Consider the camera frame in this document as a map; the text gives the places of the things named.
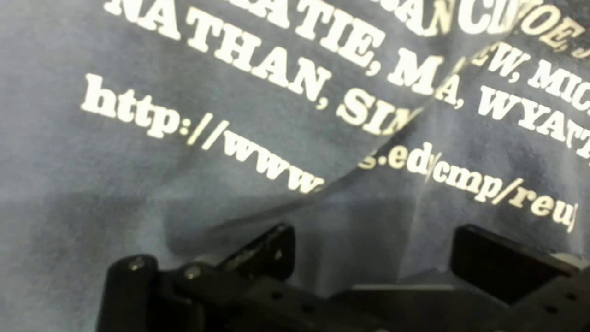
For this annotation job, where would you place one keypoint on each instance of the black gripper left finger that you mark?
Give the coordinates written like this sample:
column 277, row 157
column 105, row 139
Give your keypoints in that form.
column 185, row 301

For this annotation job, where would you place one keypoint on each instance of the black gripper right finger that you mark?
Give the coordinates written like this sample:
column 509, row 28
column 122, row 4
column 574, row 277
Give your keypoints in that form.
column 546, row 288

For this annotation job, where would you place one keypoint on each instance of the blue printed t-shirt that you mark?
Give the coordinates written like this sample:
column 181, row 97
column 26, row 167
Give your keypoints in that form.
column 245, row 122

